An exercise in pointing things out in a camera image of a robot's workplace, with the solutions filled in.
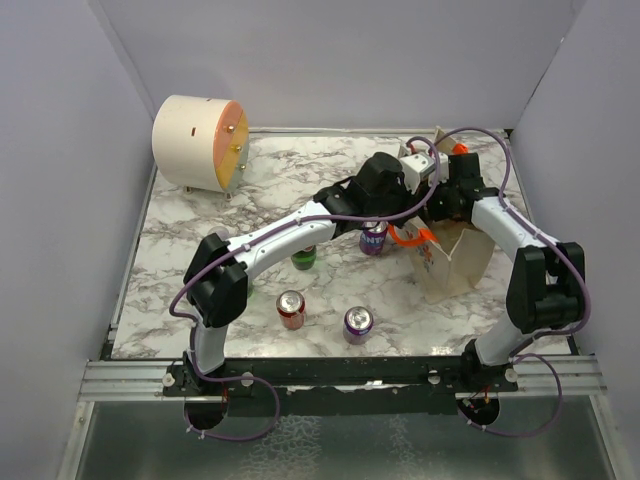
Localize purple soda can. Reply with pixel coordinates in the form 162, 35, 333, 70
343, 306, 374, 345
359, 221, 388, 256

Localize beige canvas tote bag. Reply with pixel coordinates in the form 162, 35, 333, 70
388, 125, 496, 305

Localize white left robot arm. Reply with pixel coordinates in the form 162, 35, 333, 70
184, 152, 439, 395

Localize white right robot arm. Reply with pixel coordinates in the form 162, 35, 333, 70
425, 153, 590, 391

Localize purple soda can front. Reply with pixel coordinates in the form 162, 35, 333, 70
343, 306, 374, 345

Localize red soda can front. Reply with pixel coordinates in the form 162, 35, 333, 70
276, 290, 306, 330

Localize clear tub of paper clips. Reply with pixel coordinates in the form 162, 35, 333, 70
208, 226, 231, 241

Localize round cream drawer cabinet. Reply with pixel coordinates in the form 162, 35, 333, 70
151, 95, 249, 194

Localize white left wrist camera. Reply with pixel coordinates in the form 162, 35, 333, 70
399, 152, 436, 194

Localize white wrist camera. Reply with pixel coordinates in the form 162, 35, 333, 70
431, 153, 449, 183
399, 152, 436, 194

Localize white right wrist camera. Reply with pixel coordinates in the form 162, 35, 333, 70
431, 153, 449, 183

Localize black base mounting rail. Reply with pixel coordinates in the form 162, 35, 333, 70
162, 353, 517, 417

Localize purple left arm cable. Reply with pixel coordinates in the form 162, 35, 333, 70
169, 137, 442, 442

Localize aluminium frame rail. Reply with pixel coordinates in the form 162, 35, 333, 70
78, 355, 607, 402

